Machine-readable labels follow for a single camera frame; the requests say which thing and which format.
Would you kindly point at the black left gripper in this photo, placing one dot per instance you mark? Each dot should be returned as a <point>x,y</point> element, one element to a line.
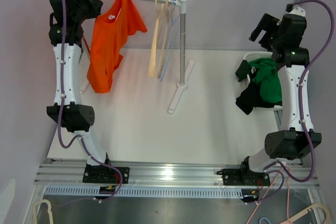
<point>94,3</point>

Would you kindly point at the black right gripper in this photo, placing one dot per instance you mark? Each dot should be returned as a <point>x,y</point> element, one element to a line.
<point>268,23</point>

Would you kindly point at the orange tank top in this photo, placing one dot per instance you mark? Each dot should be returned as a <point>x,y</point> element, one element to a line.
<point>110,33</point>

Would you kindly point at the green and white t shirt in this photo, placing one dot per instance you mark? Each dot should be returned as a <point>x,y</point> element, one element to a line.
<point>244,71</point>

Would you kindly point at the bright green t shirt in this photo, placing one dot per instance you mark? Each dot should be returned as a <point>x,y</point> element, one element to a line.
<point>267,79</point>

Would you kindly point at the black t shirt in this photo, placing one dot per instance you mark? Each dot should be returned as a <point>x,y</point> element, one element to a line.
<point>250,98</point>

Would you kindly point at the beige wooden hanger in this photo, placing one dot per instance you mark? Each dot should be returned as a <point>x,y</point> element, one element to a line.
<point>152,62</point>
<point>167,17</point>

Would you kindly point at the light blue wire hanger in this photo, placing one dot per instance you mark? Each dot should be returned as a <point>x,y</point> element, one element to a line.
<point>173,20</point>

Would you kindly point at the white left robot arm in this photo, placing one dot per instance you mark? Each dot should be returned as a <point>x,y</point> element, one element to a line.
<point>74,119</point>

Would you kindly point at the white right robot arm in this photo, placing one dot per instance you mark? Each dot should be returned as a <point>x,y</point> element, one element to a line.
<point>296,137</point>

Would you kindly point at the pink hanger on floor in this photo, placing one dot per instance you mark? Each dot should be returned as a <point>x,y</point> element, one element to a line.
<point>288,198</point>

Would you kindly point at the beige hanger on floor right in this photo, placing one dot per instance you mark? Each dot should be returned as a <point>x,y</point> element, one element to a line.
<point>310,209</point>

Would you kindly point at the white perforated plastic basket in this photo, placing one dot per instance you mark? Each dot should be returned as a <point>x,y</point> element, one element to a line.
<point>252,56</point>

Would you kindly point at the white metal clothes rack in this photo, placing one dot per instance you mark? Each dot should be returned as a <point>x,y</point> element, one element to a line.
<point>185,68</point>

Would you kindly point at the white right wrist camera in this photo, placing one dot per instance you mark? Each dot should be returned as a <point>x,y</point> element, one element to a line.
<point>295,10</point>

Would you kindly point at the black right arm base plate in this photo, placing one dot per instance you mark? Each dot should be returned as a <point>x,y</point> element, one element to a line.
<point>240,177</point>

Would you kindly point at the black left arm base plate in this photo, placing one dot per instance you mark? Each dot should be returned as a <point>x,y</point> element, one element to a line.
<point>100,175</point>

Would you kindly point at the aluminium mounting rail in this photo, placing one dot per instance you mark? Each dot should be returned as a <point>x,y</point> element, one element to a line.
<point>70,172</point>

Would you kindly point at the white slotted cable duct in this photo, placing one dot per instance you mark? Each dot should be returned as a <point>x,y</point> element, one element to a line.
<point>138,191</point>

